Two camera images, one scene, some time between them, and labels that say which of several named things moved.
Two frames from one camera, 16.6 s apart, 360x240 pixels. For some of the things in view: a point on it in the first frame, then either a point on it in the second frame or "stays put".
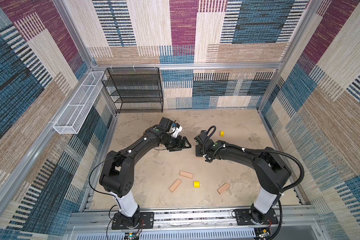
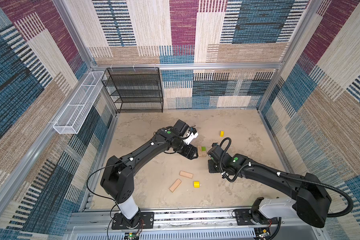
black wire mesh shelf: [135, 90] stays put
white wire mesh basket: [73, 118] stays put
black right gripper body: [199, 151] -> [214, 168]
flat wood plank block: [186, 174] stays put
